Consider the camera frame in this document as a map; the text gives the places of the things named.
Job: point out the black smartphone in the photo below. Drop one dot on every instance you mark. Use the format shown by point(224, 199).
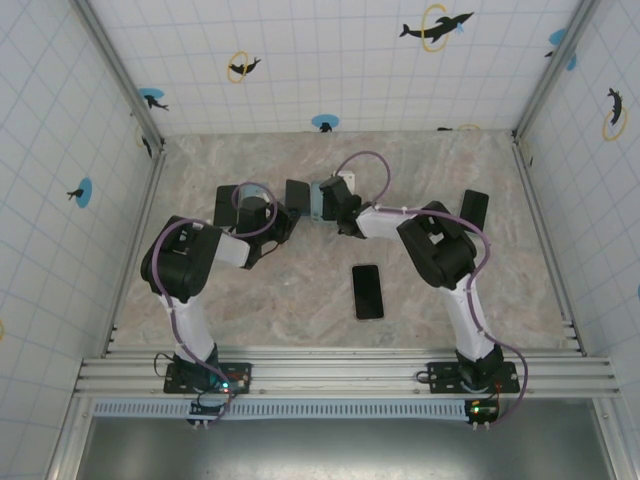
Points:
point(477, 205)
point(368, 292)
point(225, 200)
point(297, 195)

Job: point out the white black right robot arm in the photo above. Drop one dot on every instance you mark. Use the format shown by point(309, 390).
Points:
point(380, 225)

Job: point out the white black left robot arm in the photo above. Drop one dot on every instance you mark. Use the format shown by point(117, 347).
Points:
point(197, 335)

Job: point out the blue circle penguin sticker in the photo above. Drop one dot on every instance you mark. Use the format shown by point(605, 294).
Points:
point(325, 120)

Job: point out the wide aluminium mounting beam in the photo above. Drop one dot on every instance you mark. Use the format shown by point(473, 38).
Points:
point(340, 372)

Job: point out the blue circle shark sticker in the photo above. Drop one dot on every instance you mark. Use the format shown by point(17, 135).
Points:
point(150, 94)

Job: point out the blue circle seal sticker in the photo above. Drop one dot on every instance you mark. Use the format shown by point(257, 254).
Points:
point(86, 192)

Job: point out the small black controller board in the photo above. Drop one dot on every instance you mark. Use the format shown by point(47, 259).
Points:
point(205, 410)
point(482, 411)

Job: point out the grey metal sheet panel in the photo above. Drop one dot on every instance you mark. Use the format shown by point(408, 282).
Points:
point(350, 450)

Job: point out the aluminium side rail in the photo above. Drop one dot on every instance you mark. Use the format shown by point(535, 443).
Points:
point(148, 200)
point(536, 200)

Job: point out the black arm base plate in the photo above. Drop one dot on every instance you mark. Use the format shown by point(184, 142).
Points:
point(175, 385)
point(445, 382)

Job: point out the aluminium frame post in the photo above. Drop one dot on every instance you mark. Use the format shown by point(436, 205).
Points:
point(122, 75)
point(538, 100)

